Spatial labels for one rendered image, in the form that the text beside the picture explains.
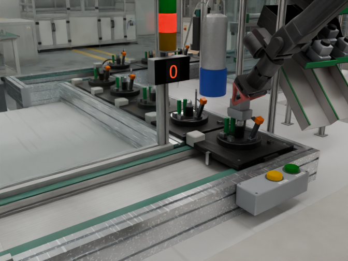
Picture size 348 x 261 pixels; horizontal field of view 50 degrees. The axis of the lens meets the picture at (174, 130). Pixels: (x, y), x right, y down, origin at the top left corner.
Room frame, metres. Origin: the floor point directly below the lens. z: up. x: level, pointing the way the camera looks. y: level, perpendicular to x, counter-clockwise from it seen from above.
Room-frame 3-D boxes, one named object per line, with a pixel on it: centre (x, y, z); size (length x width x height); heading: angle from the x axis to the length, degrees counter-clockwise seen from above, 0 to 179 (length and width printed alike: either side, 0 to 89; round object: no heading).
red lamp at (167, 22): (1.07, 0.02, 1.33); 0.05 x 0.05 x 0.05
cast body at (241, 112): (1.10, -0.20, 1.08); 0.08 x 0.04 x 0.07; 35
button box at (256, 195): (0.86, -0.26, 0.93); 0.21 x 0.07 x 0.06; 126
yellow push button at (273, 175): (0.86, -0.26, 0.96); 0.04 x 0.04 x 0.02
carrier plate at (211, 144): (1.09, -0.21, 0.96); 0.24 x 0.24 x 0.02; 36
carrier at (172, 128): (1.30, -0.06, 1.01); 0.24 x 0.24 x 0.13; 36
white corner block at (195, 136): (1.11, -0.07, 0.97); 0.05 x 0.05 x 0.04; 36
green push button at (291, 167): (0.91, -0.32, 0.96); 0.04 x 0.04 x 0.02
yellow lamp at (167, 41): (1.07, 0.02, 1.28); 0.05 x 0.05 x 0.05
